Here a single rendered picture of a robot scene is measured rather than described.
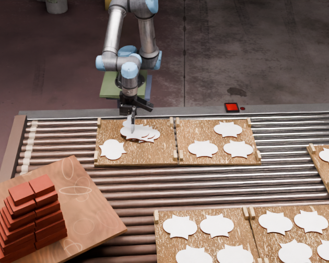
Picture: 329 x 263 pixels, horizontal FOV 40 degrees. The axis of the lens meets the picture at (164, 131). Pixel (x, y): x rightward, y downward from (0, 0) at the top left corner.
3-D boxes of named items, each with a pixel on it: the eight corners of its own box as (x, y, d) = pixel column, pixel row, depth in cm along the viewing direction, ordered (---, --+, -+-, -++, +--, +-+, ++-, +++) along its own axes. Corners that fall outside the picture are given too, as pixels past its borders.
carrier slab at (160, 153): (97, 122, 245) (97, 119, 244) (172, 121, 248) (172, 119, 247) (94, 166, 219) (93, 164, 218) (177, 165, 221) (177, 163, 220)
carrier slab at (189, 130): (175, 121, 248) (175, 119, 247) (248, 121, 250) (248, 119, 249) (179, 166, 221) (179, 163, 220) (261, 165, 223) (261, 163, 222)
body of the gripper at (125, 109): (121, 107, 228) (120, 87, 220) (138, 108, 228) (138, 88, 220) (119, 116, 222) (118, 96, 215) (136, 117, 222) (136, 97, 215)
